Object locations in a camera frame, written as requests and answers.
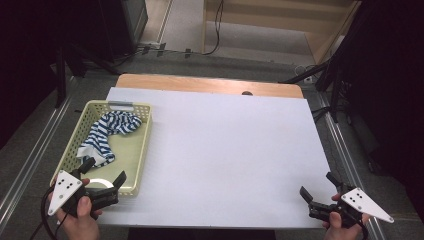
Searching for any pale green plastic basket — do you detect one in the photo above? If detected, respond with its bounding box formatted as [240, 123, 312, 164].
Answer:
[49, 99, 154, 197]

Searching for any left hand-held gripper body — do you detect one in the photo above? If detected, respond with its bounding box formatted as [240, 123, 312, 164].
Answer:
[47, 169, 120, 220]

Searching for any light wooden shelf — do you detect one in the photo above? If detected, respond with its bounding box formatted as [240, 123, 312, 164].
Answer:
[200, 0, 363, 66]

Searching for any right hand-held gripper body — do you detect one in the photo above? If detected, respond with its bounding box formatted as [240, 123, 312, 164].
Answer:
[308, 184, 395, 230]

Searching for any dark cabinet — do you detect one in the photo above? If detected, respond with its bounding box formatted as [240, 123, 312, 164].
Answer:
[96, 0, 149, 63]

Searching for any left hand-held gripper cable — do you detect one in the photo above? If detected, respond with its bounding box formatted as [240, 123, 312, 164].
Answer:
[29, 186, 68, 240]

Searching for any taped black floor cable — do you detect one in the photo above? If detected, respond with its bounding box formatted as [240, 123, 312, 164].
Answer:
[113, 41, 204, 64]

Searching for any person's left hand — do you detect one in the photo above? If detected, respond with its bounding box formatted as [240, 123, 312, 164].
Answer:
[54, 196, 103, 240]

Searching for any person's right hand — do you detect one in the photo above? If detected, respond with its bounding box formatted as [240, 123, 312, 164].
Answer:
[321, 212, 372, 240]

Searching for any hanging black cable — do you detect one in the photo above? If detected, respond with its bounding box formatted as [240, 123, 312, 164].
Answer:
[201, 0, 225, 56]

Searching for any aluminium floor rail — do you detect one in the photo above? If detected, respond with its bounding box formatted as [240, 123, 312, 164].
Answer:
[0, 76, 79, 231]
[316, 93, 388, 240]

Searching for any right hand-held gripper cable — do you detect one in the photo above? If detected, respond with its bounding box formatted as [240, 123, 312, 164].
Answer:
[353, 216, 370, 240]

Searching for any white cable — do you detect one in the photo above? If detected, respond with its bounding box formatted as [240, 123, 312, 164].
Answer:
[294, 64, 316, 83]

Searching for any hand-held gripper cable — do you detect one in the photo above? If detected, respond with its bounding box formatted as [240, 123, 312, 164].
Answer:
[353, 216, 370, 240]
[29, 186, 68, 240]

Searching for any black metal stand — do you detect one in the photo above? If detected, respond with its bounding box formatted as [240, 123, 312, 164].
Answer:
[279, 59, 351, 124]
[54, 43, 121, 109]

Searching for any black curtain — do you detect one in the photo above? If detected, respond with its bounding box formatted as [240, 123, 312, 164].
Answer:
[0, 0, 101, 151]
[343, 0, 424, 221]

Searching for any blue white striped polo shirt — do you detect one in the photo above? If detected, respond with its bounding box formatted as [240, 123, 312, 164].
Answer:
[76, 110, 144, 168]

